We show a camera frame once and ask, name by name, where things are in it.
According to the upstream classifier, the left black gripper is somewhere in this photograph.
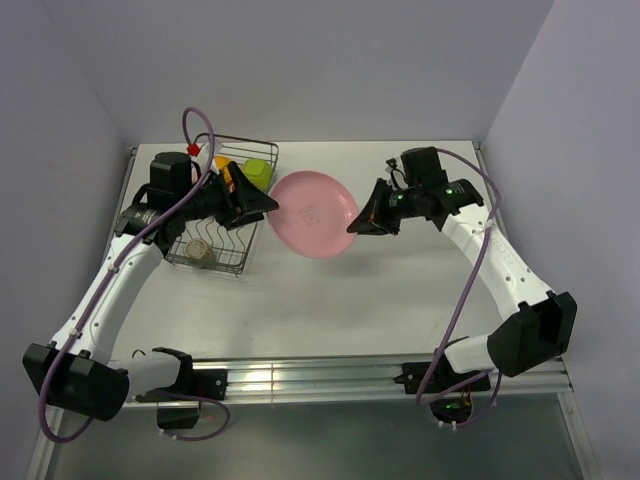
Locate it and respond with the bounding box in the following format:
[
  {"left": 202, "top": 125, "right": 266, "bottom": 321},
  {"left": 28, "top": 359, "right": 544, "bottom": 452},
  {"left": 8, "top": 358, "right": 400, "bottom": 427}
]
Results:
[{"left": 176, "top": 162, "right": 278, "bottom": 231}]

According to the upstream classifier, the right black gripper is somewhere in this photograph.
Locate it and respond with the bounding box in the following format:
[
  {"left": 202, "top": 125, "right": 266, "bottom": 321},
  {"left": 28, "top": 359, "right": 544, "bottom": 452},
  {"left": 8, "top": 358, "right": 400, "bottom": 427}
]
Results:
[{"left": 348, "top": 178, "right": 422, "bottom": 236}]

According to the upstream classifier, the white square bowl green outside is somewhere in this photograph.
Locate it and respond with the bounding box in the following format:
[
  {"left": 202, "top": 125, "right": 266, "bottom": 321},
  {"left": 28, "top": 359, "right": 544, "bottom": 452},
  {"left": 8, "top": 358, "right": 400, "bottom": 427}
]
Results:
[{"left": 242, "top": 158, "right": 273, "bottom": 192}]

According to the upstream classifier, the yellow ribbed bowl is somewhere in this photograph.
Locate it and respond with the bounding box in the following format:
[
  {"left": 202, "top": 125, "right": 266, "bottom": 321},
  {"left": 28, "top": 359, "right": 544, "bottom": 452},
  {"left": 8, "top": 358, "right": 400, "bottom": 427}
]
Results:
[{"left": 214, "top": 155, "right": 233, "bottom": 184}]

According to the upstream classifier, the pink round plate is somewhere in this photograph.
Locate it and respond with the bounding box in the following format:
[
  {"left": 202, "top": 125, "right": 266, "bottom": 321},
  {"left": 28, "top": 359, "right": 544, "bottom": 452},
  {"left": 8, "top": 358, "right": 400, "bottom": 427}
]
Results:
[{"left": 268, "top": 170, "right": 359, "bottom": 259}]

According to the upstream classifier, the small grey speckled bowl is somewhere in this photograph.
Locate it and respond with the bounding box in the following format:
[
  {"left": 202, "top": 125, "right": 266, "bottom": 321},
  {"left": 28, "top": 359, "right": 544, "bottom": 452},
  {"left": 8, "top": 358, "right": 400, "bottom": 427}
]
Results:
[{"left": 184, "top": 238, "right": 215, "bottom": 263}]

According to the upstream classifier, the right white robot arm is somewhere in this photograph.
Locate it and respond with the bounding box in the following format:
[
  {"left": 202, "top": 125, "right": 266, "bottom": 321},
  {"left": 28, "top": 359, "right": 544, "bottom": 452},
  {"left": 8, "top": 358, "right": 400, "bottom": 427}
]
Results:
[{"left": 347, "top": 147, "right": 577, "bottom": 390}]

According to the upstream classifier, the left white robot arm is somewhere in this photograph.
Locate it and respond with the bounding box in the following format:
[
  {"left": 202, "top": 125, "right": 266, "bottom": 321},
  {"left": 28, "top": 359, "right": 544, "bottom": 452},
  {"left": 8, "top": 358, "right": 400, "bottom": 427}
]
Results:
[{"left": 23, "top": 152, "right": 279, "bottom": 421}]

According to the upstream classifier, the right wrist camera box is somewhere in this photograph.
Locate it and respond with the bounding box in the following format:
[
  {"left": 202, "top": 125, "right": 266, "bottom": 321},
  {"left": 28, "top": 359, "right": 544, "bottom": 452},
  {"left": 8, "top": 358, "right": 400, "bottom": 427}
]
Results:
[{"left": 385, "top": 158, "right": 407, "bottom": 190}]

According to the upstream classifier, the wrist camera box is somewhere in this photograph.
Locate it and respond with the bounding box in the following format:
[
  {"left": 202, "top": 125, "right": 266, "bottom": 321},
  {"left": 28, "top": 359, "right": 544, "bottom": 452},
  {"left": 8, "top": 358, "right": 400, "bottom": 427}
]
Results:
[
  {"left": 186, "top": 140, "right": 222, "bottom": 165},
  {"left": 385, "top": 158, "right": 407, "bottom": 190}
]

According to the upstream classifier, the black wire dish rack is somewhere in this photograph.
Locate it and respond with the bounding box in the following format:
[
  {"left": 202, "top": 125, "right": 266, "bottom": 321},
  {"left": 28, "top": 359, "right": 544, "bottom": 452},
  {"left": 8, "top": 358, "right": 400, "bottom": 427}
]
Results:
[{"left": 166, "top": 134, "right": 279, "bottom": 276}]

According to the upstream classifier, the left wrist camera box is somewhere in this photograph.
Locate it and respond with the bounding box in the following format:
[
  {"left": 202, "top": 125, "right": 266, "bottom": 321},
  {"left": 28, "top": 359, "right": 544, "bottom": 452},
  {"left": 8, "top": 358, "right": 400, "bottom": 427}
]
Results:
[{"left": 186, "top": 140, "right": 222, "bottom": 165}]

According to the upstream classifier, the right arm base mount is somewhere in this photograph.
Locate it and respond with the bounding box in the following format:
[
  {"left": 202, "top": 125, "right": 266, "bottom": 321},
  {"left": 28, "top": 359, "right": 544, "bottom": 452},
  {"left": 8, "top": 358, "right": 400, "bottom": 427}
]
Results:
[{"left": 394, "top": 360, "right": 494, "bottom": 396}]

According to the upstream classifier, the aluminium frame rail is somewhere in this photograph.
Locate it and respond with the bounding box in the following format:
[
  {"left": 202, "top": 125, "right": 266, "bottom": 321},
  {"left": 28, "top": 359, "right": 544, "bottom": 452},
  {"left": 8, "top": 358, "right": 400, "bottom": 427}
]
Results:
[{"left": 47, "top": 352, "right": 571, "bottom": 411}]

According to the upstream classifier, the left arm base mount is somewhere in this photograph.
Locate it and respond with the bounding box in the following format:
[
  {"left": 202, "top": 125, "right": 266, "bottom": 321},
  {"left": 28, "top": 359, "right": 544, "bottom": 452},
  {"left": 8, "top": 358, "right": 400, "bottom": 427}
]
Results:
[{"left": 154, "top": 369, "right": 231, "bottom": 433}]

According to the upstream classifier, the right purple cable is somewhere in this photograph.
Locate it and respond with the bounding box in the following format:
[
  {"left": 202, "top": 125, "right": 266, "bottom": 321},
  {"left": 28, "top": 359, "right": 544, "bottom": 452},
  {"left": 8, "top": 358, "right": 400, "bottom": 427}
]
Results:
[{"left": 415, "top": 147, "right": 504, "bottom": 427}]

